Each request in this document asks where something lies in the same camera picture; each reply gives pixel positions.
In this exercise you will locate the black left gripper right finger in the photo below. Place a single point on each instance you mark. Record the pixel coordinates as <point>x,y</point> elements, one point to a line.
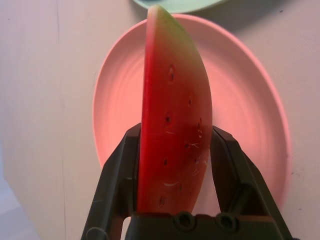
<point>237,180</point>

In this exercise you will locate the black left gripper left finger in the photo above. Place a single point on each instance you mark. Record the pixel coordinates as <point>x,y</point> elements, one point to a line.
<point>112,187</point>

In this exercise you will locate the red watermelon slice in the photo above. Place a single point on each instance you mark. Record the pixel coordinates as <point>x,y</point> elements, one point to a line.
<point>175,112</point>

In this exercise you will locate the pink plastic plate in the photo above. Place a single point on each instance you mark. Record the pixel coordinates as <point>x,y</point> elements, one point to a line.
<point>250,112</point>

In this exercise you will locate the mint green plastic plate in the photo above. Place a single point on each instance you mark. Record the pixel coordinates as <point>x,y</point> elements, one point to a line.
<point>190,6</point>

